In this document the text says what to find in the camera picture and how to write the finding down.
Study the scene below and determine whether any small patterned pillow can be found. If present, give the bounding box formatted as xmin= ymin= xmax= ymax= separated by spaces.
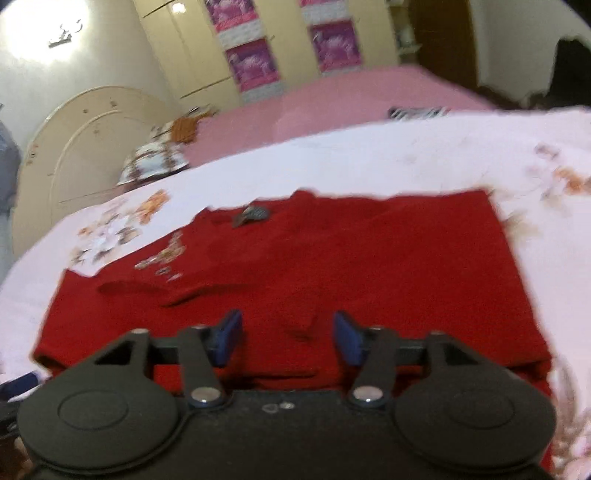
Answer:
xmin=147 ymin=124 xmax=177 ymax=145

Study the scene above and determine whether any patterned white pillow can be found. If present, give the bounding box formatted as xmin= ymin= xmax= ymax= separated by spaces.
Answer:
xmin=116 ymin=137 xmax=191 ymax=186

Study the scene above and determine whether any wall lamp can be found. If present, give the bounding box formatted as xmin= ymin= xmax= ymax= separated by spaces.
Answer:
xmin=47 ymin=18 xmax=85 ymax=49

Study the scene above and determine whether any floral white bedsheet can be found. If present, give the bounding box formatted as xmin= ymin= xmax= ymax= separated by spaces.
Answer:
xmin=0 ymin=107 xmax=591 ymax=480

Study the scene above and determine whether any red knit garment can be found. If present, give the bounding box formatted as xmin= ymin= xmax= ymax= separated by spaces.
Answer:
xmin=31 ymin=188 xmax=555 ymax=474

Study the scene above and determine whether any cream arched headboard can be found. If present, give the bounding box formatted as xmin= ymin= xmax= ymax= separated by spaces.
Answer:
xmin=10 ymin=85 xmax=184 ymax=261

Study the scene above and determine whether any black bag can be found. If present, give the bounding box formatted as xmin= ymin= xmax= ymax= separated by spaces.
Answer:
xmin=549 ymin=36 xmax=591 ymax=110

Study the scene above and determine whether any grey hanging cloth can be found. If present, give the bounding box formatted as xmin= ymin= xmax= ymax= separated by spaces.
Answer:
xmin=0 ymin=119 xmax=22 ymax=210

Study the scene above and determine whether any orange striped cushion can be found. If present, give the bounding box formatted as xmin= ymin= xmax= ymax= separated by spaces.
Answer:
xmin=170 ymin=114 xmax=206 ymax=145

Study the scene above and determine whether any black white striped cloth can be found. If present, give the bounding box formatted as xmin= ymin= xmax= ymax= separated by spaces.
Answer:
xmin=387 ymin=106 xmax=452 ymax=123

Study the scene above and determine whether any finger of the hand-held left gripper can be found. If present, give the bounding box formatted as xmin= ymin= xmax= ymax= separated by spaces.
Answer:
xmin=0 ymin=371 xmax=42 ymax=403

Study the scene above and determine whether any cream wardrobe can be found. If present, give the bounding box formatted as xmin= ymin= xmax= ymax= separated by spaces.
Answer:
xmin=133 ymin=0 xmax=403 ymax=106

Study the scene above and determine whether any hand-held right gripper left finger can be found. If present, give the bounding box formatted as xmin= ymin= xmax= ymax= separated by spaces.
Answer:
xmin=92 ymin=309 xmax=244 ymax=411

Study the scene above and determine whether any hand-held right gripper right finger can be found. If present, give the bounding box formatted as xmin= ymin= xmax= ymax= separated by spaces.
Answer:
xmin=333 ymin=310 xmax=468 ymax=411

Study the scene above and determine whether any pink bedspread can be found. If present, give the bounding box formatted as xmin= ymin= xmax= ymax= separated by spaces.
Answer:
xmin=181 ymin=64 xmax=498 ymax=168

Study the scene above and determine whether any dark wooden door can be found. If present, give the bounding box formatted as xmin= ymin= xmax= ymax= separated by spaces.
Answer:
xmin=407 ymin=0 xmax=479 ymax=92

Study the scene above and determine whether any cream corner shelf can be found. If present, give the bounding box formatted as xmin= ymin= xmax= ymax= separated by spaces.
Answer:
xmin=387 ymin=0 xmax=422 ymax=66

